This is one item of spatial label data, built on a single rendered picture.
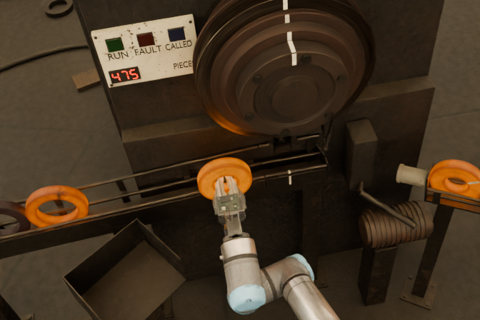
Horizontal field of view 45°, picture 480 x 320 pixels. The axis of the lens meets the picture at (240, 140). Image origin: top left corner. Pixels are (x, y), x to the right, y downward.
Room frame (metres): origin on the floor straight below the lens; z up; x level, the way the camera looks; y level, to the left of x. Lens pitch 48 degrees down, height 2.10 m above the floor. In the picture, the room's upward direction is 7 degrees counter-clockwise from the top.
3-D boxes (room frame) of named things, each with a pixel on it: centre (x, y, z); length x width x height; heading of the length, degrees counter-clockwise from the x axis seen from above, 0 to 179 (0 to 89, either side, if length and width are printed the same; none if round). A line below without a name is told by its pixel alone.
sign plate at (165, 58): (1.21, 0.21, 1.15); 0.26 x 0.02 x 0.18; 95
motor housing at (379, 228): (1.02, -0.48, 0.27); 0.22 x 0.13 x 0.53; 95
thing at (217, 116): (1.13, -0.14, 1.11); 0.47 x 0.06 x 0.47; 95
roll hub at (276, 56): (1.03, -0.14, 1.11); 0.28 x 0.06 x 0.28; 95
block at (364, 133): (1.16, -0.37, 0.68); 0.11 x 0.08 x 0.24; 5
